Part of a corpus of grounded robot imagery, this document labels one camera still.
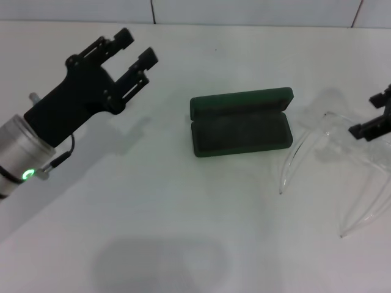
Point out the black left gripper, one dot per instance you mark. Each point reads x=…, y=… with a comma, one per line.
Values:
x=70, y=100

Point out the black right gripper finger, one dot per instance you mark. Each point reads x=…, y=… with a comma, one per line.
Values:
x=383, y=96
x=369, y=129

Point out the clear white glasses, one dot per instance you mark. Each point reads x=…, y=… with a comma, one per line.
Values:
x=339, y=137

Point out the green glasses case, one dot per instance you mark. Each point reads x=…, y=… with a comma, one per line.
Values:
x=241, y=137

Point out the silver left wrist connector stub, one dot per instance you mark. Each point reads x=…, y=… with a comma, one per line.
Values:
x=33, y=98

